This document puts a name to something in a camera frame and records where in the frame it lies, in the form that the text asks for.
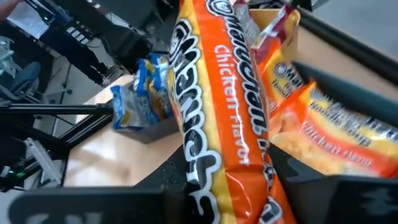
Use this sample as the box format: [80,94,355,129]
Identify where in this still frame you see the blue soy sauce ramen pack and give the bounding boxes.
[110,83,149,131]
[135,52,175,123]

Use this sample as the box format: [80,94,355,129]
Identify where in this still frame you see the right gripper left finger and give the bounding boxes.
[8,145,200,224]

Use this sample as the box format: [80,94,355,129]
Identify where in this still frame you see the white paper sheet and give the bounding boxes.
[7,1,52,40]

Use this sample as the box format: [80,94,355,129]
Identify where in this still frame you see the red beef ramen pack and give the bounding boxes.
[250,4,301,54]
[233,0,261,47]

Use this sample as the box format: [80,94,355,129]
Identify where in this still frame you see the orange chicken ramen pack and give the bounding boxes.
[166,0,299,224]
[257,40,312,110]
[267,80,398,179]

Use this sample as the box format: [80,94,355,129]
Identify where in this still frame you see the grey translucent bin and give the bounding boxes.
[116,114,181,144]

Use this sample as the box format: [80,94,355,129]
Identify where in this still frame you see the blue office chair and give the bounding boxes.
[0,60,43,102]

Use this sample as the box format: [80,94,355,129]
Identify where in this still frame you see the silver metal bracket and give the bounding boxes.
[24,136,63,184]

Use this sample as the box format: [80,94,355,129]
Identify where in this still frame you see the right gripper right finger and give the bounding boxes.
[269,142,398,224]

